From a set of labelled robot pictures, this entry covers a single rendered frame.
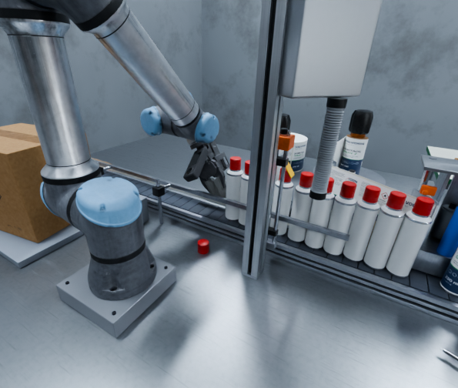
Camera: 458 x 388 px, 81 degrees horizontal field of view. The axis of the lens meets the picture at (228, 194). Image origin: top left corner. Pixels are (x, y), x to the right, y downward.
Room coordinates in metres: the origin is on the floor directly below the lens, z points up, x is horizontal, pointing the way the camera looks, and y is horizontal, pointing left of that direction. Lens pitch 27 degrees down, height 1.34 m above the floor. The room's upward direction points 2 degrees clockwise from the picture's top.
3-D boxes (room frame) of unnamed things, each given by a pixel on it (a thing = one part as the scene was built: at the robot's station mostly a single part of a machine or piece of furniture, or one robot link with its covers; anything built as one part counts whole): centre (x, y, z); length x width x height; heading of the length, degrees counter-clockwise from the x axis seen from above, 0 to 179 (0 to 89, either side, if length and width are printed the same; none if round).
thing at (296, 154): (1.27, -0.26, 0.95); 0.20 x 0.20 x 0.14
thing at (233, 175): (0.75, -0.02, 0.98); 0.05 x 0.05 x 0.20
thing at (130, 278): (0.48, 0.24, 0.93); 0.15 x 0.15 x 0.10
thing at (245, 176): (0.72, -0.06, 0.98); 0.05 x 0.05 x 0.20
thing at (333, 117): (0.54, -0.20, 1.18); 0.04 x 0.04 x 0.21
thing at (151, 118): (0.76, 0.18, 1.19); 0.11 x 0.11 x 0.08; 55
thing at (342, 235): (0.81, 0.17, 0.96); 1.07 x 0.01 x 0.01; 61
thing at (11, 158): (0.78, 0.64, 0.99); 0.30 x 0.24 x 0.27; 70
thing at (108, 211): (0.48, 0.25, 1.04); 0.13 x 0.12 x 0.14; 55
